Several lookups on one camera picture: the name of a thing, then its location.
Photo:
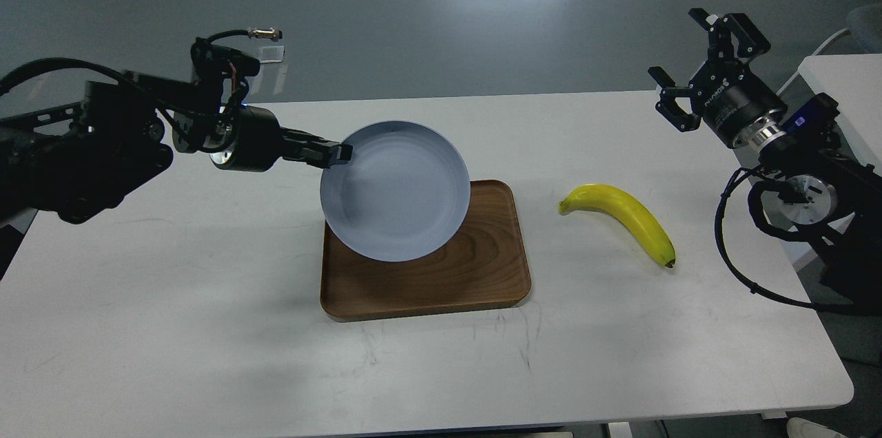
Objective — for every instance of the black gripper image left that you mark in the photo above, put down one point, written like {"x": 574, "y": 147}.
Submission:
{"x": 255, "y": 145}

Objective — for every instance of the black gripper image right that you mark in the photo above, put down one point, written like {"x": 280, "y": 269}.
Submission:
{"x": 724, "y": 91}

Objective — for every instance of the light blue plate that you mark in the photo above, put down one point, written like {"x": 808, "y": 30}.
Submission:
{"x": 402, "y": 196}

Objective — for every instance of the yellow banana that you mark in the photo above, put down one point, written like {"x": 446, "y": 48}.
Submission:
{"x": 630, "y": 212}

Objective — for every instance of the black robot arm image left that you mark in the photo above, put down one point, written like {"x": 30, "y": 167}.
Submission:
{"x": 79, "y": 159}

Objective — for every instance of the brown wooden tray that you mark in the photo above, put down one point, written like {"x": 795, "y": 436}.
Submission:
{"x": 483, "y": 266}

